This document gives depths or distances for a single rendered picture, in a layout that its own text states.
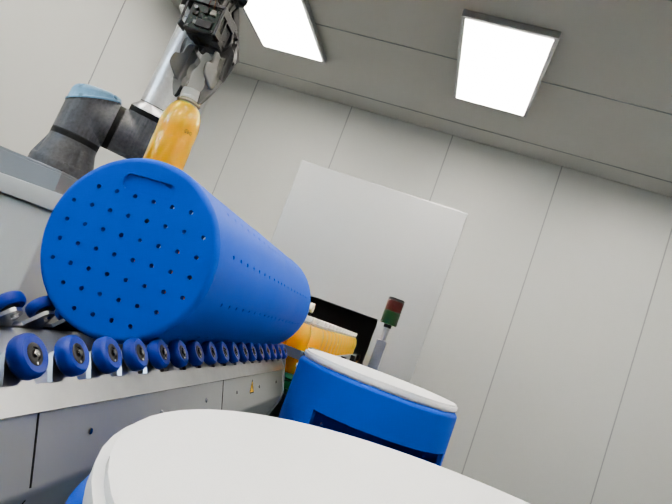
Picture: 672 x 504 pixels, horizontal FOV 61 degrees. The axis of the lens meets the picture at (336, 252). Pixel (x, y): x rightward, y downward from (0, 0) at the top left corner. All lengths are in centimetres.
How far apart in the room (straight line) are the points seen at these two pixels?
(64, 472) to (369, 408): 41
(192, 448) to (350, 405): 68
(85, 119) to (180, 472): 138
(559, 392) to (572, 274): 115
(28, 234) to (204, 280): 61
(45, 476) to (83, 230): 40
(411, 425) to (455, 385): 494
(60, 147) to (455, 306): 480
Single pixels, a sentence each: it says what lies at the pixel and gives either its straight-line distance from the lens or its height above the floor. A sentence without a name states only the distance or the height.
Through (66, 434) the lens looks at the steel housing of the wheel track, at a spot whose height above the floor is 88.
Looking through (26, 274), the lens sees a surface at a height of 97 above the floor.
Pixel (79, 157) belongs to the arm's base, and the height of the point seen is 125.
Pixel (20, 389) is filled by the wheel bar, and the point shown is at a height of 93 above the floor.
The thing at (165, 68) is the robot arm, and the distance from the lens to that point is 156.
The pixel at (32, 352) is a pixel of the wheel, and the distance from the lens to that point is 62.
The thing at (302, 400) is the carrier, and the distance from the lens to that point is 93.
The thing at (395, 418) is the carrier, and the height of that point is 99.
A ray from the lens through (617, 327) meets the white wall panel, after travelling 611.
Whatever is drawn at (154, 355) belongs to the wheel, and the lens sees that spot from 87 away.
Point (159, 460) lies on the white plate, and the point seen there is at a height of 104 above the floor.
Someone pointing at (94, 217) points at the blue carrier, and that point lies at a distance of 94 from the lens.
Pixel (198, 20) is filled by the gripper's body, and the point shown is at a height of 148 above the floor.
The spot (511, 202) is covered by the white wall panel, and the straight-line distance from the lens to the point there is 610.
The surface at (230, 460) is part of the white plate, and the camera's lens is 21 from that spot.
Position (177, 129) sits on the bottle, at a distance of 101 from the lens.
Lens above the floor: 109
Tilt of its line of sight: 7 degrees up
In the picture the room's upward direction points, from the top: 20 degrees clockwise
